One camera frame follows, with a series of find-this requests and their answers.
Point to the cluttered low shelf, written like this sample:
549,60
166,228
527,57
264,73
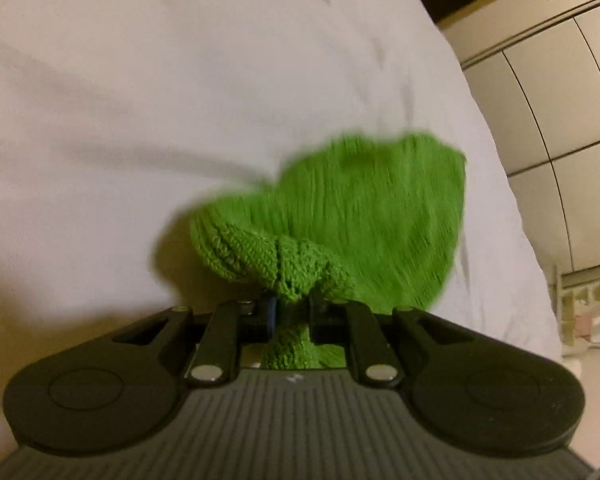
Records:
587,310

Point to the white bed sheet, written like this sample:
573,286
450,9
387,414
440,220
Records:
130,110

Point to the green knitted garment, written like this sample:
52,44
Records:
370,220

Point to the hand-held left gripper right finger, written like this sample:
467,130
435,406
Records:
323,328

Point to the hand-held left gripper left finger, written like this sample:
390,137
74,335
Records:
271,313

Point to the cream wardrobe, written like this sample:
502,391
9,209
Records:
555,100

